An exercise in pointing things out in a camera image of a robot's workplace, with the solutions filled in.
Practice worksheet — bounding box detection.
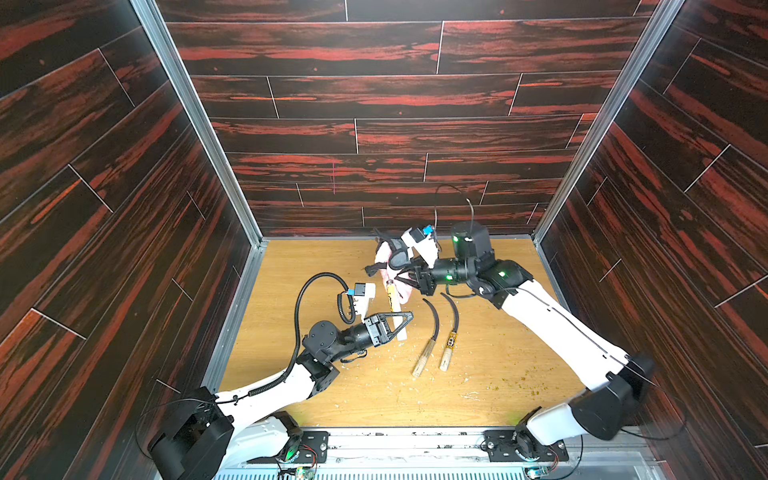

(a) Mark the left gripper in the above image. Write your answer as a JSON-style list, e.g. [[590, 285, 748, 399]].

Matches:
[[324, 317, 408, 367]]

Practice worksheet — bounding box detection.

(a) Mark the small sickle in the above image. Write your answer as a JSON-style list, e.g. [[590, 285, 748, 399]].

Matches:
[[439, 293, 460, 372], [385, 280, 404, 328], [412, 299, 440, 379]]

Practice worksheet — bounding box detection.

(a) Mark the pink rag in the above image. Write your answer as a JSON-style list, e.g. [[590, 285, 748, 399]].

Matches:
[[365, 231, 427, 306]]

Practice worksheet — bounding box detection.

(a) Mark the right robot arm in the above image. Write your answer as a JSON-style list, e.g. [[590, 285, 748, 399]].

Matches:
[[368, 221, 655, 461]]

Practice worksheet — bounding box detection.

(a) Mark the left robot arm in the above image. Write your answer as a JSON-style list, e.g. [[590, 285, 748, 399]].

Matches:
[[147, 311, 414, 479]]

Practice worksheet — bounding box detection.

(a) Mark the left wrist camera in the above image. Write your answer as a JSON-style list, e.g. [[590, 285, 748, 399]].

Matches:
[[347, 283, 376, 320]]

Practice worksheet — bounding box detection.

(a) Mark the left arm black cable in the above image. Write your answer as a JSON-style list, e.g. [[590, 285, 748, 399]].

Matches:
[[215, 271, 358, 406]]

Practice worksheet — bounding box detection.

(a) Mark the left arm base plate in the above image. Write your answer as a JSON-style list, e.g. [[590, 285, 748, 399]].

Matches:
[[276, 430, 330, 464]]

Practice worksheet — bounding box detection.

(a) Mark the aluminium front rail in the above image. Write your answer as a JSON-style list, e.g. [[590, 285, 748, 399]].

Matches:
[[218, 427, 667, 479]]

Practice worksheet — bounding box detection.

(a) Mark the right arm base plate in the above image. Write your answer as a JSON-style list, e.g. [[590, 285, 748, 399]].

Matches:
[[480, 429, 569, 463]]

